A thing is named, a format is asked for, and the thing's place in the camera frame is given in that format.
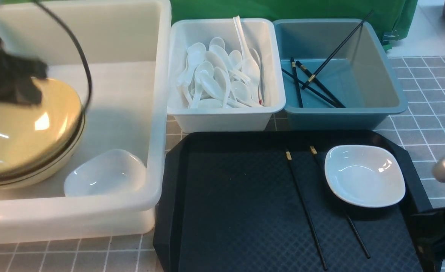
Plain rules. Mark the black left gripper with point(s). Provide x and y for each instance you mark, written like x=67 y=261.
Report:
x=16 y=78

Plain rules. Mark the yellow noodle bowl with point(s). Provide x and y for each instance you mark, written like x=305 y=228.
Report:
x=29 y=134

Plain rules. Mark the black chopstick gold band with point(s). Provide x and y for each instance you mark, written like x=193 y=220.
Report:
x=340 y=206
x=301 y=196

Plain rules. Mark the white square shallow dish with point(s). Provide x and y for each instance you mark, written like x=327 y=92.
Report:
x=364 y=176

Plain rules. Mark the yellow bowl in tub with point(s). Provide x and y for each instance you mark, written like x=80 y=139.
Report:
x=52 y=165

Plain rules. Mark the large white plastic tub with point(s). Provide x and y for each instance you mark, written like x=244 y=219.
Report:
x=126 y=43

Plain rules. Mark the pile of white soup spoons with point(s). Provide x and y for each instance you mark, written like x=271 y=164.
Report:
x=213 y=78

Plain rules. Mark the small white plastic bin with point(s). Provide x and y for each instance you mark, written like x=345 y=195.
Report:
x=261 y=39

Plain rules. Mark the long white ladle spoon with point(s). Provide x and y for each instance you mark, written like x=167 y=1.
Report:
x=249 y=66

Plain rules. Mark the black plastic serving tray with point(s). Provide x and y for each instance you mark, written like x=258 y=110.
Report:
x=229 y=204

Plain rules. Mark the leaning black chopstick in bin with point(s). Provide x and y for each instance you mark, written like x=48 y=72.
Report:
x=321 y=67

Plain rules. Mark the black chopstick lying in bin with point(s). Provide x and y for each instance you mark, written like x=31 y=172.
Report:
x=319 y=84

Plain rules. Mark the teal plastic bin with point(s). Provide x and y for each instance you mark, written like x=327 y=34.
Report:
x=360 y=75

